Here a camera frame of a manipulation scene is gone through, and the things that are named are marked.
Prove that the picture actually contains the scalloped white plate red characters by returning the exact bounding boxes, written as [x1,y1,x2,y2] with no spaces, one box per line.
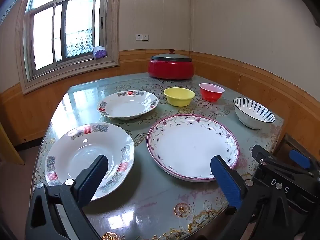
[44,122,135,202]

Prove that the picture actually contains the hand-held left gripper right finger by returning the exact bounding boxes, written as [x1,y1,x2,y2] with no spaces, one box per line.
[210,155,304,240]

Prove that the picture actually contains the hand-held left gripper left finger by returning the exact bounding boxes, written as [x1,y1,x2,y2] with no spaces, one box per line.
[25,154,109,240]

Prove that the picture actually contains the yellow plastic bowl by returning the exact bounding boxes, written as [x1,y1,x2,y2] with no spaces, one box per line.
[163,87,196,106]

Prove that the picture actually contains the pink-rimmed floral plate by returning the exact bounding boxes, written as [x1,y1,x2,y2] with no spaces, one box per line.
[147,114,240,182]

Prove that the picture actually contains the grey pot lid red knob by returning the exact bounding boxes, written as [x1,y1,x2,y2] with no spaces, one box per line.
[150,49,192,62]

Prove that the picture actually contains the purple tissue box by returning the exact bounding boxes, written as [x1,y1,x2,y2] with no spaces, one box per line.
[92,46,107,60]

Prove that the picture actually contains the red plastic bowl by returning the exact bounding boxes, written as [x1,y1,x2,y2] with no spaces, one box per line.
[199,83,225,102]

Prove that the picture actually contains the window with stone frame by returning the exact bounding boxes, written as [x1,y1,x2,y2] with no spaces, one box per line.
[16,0,120,95]

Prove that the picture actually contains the round white plate red characters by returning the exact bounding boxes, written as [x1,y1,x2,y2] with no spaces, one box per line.
[97,90,159,120]

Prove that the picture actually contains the red electric pot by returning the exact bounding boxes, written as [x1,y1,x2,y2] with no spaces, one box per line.
[148,58,195,80]

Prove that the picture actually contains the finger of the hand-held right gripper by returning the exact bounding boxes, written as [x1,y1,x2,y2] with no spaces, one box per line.
[289,149,320,174]
[252,144,312,177]

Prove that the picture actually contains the blue striped ceramic bowl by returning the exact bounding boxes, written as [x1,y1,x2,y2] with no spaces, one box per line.
[233,97,275,130]

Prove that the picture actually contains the wooden stool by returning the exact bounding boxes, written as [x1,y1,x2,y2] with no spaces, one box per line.
[271,132,320,160]

